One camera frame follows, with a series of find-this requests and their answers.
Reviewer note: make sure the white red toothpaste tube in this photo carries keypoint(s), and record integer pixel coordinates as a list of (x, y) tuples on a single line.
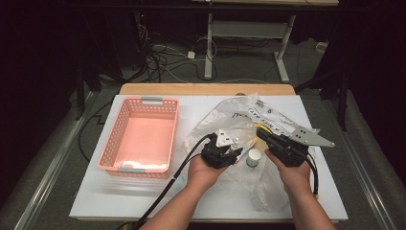
[(246, 150)]

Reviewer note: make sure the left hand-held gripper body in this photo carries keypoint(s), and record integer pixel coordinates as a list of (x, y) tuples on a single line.
[(215, 155)]

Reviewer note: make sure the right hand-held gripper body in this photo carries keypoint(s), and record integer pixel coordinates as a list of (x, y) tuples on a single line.
[(288, 150)]

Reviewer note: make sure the white power adapter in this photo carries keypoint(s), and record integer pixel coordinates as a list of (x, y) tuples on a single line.
[(191, 55)]

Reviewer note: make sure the white bottle with green lid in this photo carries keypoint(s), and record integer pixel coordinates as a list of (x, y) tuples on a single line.
[(254, 157)]

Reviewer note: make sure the clear smiley plastic bag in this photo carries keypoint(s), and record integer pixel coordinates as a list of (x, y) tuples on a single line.
[(255, 188)]

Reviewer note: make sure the white metal desk frame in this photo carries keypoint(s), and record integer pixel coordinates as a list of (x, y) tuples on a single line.
[(249, 30)]

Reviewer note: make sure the person's left hand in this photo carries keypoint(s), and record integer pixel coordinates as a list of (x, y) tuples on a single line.
[(204, 175)]

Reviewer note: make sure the pink perforated plastic basket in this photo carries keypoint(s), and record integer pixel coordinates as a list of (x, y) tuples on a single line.
[(143, 137)]

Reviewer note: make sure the grey metal rail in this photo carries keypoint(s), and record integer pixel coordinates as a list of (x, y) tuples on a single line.
[(48, 179), (364, 182)]

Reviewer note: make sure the black metal stand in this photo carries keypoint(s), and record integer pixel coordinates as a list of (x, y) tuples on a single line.
[(338, 92), (83, 89)]

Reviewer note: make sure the person's right hand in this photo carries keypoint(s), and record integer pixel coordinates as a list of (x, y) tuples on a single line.
[(297, 179)]

